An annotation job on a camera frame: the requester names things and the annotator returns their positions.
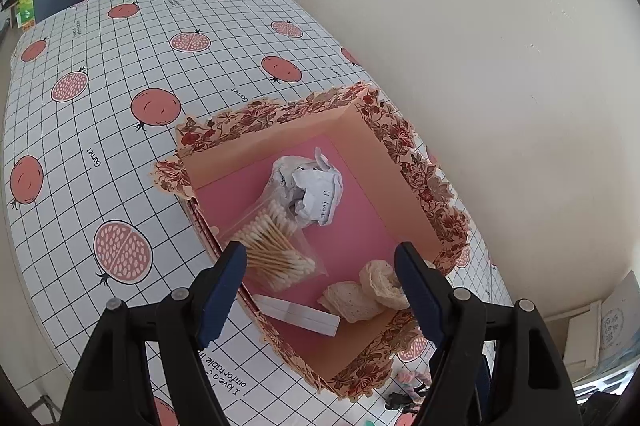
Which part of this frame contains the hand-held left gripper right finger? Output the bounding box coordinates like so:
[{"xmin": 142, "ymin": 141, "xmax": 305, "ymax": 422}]
[{"xmin": 394, "ymin": 242, "xmax": 583, "ymax": 426}]

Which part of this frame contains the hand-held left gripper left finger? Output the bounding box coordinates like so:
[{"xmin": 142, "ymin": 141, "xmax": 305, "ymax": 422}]
[{"xmin": 59, "ymin": 241, "xmax": 248, "ymax": 426}]

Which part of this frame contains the striped pink hair tie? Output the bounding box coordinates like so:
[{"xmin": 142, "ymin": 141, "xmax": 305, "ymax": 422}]
[{"xmin": 397, "ymin": 368, "xmax": 431, "ymax": 389}]

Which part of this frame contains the floral cardboard gift box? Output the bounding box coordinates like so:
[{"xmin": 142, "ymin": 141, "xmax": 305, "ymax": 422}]
[{"xmin": 150, "ymin": 81, "xmax": 473, "ymax": 403}]

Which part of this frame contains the white wooden shelf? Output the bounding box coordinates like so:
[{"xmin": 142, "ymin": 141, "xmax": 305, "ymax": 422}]
[{"xmin": 542, "ymin": 301, "xmax": 603, "ymax": 367}]

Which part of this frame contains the white paper ball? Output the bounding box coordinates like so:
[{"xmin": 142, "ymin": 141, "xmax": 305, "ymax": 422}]
[{"xmin": 260, "ymin": 147, "xmax": 346, "ymax": 229}]

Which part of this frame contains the green packet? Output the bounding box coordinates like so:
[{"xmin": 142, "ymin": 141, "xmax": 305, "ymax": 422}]
[{"xmin": 15, "ymin": 0, "xmax": 36, "ymax": 29}]

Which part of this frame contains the black hair claw clip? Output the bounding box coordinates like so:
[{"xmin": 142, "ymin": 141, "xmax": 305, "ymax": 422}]
[{"xmin": 385, "ymin": 383, "xmax": 428, "ymax": 413}]

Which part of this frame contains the bag of cotton swabs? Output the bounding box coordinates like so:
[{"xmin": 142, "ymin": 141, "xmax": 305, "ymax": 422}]
[{"xmin": 220, "ymin": 196, "xmax": 331, "ymax": 293}]

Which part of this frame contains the cream lace scrunchie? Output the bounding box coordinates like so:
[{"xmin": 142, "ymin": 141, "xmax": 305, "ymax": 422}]
[
  {"xmin": 318, "ymin": 282, "xmax": 386, "ymax": 323},
  {"xmin": 359, "ymin": 259, "xmax": 411, "ymax": 311}
]

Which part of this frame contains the small white box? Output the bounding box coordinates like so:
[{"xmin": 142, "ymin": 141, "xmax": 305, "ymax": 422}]
[{"xmin": 252, "ymin": 293, "xmax": 342, "ymax": 338}]

